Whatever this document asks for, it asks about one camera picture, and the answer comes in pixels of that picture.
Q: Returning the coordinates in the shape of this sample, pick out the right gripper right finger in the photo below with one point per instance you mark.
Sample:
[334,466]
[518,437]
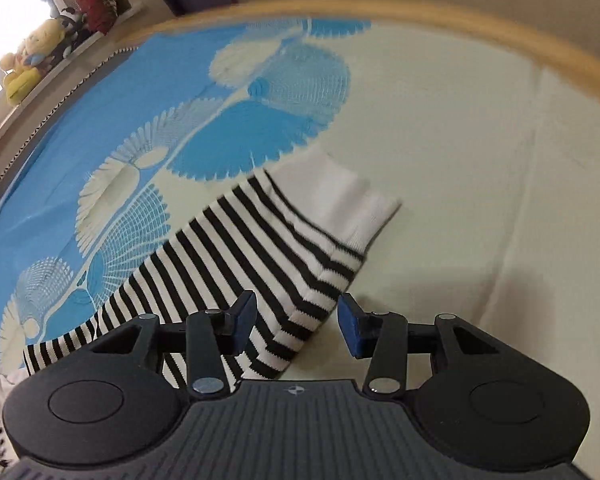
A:
[471,396]

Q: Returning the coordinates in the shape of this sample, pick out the yellow plush toys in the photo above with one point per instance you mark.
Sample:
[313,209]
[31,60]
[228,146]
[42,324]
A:
[22,68]

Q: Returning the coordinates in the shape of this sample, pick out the wooden bed frame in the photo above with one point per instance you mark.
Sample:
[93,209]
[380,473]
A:
[19,127]

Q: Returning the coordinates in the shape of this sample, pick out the black white striped hooded top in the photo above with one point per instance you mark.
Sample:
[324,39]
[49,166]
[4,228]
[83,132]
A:
[295,235]

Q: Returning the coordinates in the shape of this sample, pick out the blue white patterned bed sheet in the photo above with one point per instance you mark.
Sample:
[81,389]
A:
[494,160]

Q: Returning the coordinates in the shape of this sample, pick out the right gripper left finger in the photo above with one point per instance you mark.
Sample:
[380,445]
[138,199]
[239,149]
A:
[123,393]

